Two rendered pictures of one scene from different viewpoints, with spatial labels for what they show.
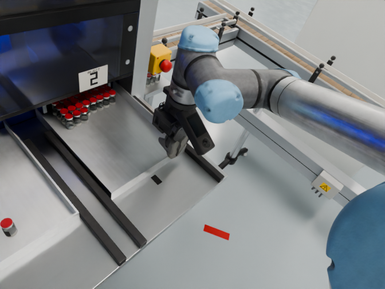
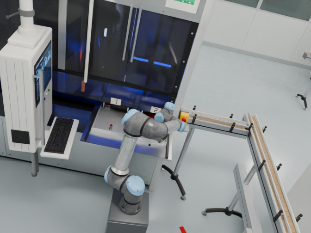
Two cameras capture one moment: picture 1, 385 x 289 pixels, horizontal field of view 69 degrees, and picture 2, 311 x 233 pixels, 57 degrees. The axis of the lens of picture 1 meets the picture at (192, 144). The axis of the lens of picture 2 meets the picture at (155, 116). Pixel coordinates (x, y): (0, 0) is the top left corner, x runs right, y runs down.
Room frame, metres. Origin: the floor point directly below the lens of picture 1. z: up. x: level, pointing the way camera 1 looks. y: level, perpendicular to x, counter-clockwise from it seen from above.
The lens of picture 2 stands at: (-0.51, -1.35, 2.37)
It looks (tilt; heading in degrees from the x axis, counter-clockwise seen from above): 36 degrees down; 57
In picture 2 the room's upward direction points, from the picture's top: 15 degrees clockwise
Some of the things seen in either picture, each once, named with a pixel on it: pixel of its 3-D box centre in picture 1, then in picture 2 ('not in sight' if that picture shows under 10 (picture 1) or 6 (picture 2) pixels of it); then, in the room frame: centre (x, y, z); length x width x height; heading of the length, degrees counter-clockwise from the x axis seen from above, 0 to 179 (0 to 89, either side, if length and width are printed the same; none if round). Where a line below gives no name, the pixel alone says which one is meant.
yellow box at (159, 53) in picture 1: (156, 58); (183, 117); (0.80, 0.21, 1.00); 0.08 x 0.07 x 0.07; 61
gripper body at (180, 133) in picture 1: (177, 113); not in sight; (0.51, 0.06, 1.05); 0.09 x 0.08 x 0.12; 61
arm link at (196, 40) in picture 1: (195, 58); (168, 110); (0.51, 0.05, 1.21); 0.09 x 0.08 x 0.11; 34
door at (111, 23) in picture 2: not in sight; (98, 40); (0.10, 0.57, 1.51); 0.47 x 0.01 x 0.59; 151
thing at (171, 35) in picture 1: (181, 39); (211, 120); (1.12, 0.20, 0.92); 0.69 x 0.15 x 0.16; 151
